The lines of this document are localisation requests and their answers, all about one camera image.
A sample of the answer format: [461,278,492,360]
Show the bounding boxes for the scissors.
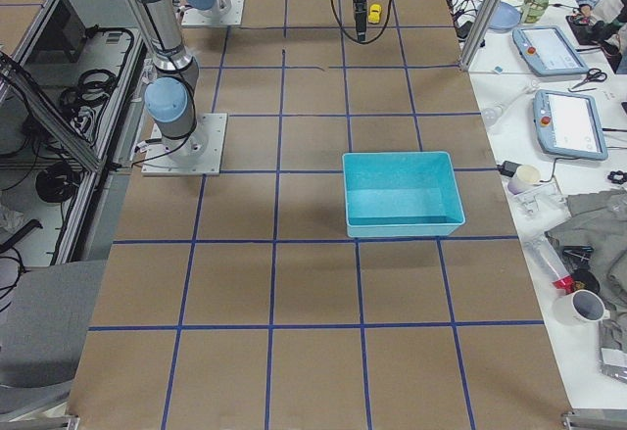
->
[568,68,607,92]

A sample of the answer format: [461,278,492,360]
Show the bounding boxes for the white mug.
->
[553,290,610,325]

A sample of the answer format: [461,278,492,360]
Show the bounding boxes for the aluminium frame post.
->
[459,0,501,72]

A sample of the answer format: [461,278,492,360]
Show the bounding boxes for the teach pendant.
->
[511,26,589,76]
[533,90,608,161]

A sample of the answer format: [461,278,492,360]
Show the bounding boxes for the green water bottle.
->
[521,0,550,24]

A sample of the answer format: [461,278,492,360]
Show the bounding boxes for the teach pendant far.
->
[511,26,589,76]

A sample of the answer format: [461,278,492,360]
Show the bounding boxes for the teach pendant near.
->
[533,90,608,161]

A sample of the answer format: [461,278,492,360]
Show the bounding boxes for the black braided cable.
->
[329,0,399,45]

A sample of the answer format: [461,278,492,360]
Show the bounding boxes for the paper cup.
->
[506,165,541,195]

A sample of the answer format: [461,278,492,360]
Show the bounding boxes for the yellow beetle toy car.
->
[367,3,382,24]

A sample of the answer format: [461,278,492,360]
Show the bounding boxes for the teal plastic storage bin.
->
[342,151,466,238]

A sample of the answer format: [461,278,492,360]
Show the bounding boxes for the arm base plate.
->
[181,0,245,28]
[141,113,227,176]

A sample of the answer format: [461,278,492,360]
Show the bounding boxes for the grey cloth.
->
[544,192,627,321]

